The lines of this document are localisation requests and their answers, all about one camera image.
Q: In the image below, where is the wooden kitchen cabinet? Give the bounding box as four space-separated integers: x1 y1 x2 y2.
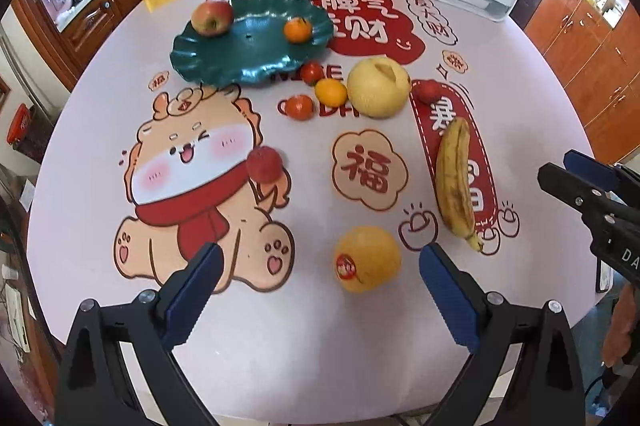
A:
12 0 166 79

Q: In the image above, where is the yellow pear with red sticker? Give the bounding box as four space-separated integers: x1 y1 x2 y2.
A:
333 226 402 294

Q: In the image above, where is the red apple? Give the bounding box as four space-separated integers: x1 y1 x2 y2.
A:
190 0 235 38

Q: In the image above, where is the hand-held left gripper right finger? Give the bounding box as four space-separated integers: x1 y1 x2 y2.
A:
418 242 586 426

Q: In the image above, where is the person's right forearm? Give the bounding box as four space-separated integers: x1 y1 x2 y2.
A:
601 283 640 369

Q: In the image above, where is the small red tomato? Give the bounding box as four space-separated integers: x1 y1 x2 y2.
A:
300 61 325 86
284 95 315 122

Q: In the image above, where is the small red fruit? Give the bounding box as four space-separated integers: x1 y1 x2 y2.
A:
411 79 442 104

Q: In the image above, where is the smooth orange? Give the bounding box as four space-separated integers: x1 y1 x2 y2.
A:
314 78 348 108

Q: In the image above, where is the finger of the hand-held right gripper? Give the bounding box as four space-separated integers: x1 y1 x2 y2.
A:
537 162 633 227
563 150 640 194

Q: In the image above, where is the marked mandarin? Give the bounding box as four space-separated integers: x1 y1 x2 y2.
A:
283 17 313 44

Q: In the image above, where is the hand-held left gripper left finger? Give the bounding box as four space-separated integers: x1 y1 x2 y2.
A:
54 242 226 426

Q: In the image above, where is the large pale yellow pear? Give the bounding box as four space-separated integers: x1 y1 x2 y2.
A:
346 56 412 119

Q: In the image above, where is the red plastic object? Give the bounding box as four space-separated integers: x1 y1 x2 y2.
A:
6 103 32 146

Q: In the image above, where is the wooden drawer cabinet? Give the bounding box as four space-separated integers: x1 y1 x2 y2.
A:
522 0 640 167

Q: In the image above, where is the bumpy red lychee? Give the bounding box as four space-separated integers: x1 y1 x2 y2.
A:
247 146 285 183

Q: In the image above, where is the dark green wavy plate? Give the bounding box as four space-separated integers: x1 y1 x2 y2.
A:
169 0 335 88

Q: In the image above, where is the spotted yellow banana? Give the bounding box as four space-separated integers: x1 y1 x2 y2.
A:
435 116 485 253

